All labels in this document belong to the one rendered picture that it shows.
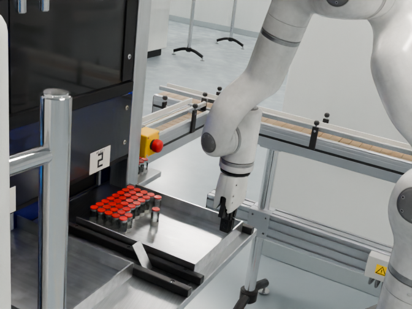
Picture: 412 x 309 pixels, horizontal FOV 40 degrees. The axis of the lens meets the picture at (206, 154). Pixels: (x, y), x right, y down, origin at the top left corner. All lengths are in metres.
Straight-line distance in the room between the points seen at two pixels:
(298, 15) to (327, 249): 1.34
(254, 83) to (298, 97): 1.59
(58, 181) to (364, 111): 2.36
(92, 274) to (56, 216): 0.82
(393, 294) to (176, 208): 0.68
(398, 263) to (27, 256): 0.79
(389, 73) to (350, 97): 1.69
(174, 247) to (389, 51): 0.69
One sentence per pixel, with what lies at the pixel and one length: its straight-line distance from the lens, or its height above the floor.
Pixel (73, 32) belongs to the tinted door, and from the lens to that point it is 1.35.
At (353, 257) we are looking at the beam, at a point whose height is 0.48.
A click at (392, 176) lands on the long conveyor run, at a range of 2.16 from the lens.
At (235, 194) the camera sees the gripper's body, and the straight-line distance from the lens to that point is 1.38.
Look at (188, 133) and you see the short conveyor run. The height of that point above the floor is 0.88.
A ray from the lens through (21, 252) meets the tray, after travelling 1.39.
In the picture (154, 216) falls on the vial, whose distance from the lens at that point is 1.49.
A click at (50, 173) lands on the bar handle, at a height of 1.42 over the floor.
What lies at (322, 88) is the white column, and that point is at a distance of 2.79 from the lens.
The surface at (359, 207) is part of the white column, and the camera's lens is 2.91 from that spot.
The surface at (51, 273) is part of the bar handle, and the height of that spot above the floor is 1.32.
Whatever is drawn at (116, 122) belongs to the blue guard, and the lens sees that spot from 1.54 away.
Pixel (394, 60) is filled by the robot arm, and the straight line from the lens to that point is 1.07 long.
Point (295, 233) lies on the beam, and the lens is 2.38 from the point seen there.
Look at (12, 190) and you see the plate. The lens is 1.30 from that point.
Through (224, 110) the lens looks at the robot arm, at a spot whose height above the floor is 1.25.
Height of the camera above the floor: 1.61
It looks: 21 degrees down
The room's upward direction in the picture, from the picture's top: 7 degrees clockwise
